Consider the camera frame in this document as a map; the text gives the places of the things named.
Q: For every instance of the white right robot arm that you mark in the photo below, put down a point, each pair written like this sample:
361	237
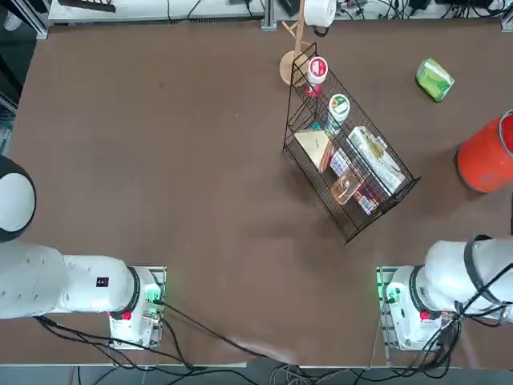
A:
453	268

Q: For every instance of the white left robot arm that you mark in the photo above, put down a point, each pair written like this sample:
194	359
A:
40	280

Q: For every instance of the green tissue pack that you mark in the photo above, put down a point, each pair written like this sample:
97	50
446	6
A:
435	80

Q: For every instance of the orange bin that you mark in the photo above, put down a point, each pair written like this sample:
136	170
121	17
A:
481	160

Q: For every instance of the wrapped sandwich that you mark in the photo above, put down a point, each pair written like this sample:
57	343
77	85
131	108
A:
312	146

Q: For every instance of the long red white box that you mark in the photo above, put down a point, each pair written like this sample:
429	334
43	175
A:
340	162

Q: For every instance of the amber clear packet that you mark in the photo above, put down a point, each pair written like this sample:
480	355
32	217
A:
346	188

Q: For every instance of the green label jar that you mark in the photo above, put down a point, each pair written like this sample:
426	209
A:
339	105

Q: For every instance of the white cracker box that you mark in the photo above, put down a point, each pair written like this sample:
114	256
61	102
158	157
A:
374	156

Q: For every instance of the wooden roll stand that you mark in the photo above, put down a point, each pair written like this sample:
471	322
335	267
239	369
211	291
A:
290	68

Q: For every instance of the red label jar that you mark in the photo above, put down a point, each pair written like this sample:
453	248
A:
318	66

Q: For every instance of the black slotted strip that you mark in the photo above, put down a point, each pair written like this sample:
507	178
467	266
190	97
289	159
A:
88	5

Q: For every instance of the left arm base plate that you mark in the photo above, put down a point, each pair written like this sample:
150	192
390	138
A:
160	269

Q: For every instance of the white table edge bracket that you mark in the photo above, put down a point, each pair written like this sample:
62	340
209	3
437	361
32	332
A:
268	25

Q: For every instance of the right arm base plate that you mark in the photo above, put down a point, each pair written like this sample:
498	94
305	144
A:
382	321

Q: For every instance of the aluminium post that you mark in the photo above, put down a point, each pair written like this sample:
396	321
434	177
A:
269	9

